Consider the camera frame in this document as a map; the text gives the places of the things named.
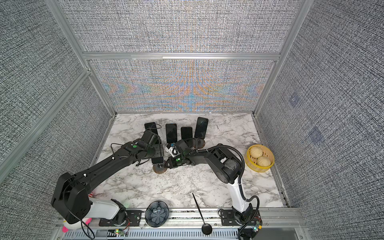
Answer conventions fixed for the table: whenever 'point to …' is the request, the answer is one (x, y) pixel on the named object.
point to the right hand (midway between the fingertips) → (163, 163)
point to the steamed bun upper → (255, 152)
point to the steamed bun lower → (263, 161)
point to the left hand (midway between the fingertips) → (161, 150)
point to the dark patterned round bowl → (156, 213)
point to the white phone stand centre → (174, 151)
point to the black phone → (201, 128)
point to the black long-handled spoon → (206, 228)
